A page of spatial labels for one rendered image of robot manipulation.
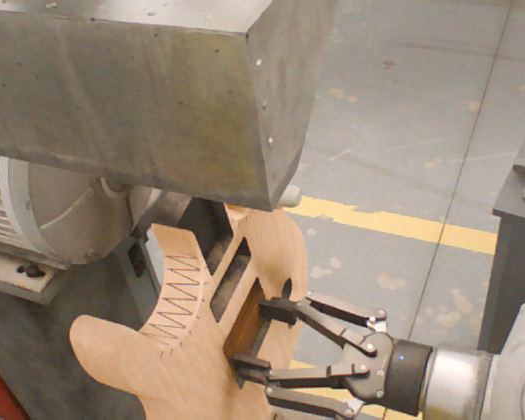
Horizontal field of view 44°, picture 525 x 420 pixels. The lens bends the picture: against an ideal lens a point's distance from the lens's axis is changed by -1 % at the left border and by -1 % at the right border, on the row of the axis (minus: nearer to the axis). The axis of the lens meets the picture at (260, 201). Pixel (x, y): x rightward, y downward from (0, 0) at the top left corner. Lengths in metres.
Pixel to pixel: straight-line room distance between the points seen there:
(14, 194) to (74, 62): 0.27
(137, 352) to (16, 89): 0.23
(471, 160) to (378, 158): 0.37
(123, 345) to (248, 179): 0.17
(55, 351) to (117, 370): 0.52
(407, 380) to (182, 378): 0.22
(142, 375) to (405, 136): 2.34
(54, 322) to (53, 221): 0.33
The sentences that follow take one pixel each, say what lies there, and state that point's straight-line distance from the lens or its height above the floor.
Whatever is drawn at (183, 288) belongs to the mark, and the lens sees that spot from 0.64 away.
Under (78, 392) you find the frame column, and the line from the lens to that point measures 1.14.
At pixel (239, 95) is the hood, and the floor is 1.48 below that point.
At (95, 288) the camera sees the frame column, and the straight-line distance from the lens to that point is 1.08.
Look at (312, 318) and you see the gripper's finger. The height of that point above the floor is 1.11.
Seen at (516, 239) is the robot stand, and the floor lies 0.62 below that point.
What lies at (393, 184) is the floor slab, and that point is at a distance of 2.57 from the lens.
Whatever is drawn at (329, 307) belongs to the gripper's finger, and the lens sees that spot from 0.76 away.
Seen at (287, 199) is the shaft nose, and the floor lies 1.26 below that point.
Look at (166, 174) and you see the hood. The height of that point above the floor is 1.40.
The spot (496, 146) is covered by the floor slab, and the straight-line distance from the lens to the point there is 2.79.
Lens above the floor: 1.70
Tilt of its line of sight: 42 degrees down
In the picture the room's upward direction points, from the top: 9 degrees counter-clockwise
